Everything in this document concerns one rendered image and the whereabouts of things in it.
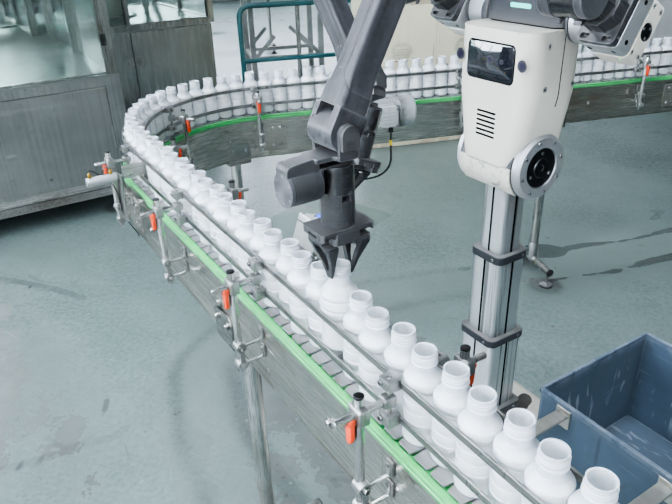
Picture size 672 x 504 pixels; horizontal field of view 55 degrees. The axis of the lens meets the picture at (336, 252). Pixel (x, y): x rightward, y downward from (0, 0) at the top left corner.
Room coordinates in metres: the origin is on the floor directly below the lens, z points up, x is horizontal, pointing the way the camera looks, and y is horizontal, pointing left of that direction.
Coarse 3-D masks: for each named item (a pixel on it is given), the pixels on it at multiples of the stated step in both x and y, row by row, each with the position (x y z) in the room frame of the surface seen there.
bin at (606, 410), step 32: (608, 352) 1.02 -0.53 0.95; (640, 352) 1.08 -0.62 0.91; (576, 384) 0.97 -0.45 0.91; (608, 384) 1.03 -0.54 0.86; (640, 384) 1.07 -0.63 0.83; (544, 416) 0.87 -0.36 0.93; (576, 416) 0.85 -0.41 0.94; (608, 416) 1.04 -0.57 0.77; (640, 416) 1.06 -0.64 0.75; (576, 448) 0.85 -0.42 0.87; (608, 448) 0.80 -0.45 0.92; (640, 448) 0.98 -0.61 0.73; (640, 480) 0.74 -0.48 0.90
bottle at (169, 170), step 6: (168, 156) 1.65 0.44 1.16; (174, 156) 1.66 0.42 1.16; (168, 162) 1.65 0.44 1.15; (174, 162) 1.66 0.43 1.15; (168, 168) 1.65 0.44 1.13; (174, 168) 1.65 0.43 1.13; (168, 174) 1.64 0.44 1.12; (168, 186) 1.65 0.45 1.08; (168, 192) 1.65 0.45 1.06; (168, 198) 1.65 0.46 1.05; (168, 204) 1.65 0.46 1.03
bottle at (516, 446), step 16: (512, 416) 0.63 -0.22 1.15; (528, 416) 0.62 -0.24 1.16; (512, 432) 0.60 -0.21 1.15; (528, 432) 0.60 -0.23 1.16; (496, 448) 0.61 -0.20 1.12; (512, 448) 0.60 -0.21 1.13; (528, 448) 0.59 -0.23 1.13; (512, 464) 0.59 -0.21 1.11; (496, 480) 0.60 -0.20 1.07; (496, 496) 0.60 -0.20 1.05; (512, 496) 0.58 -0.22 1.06
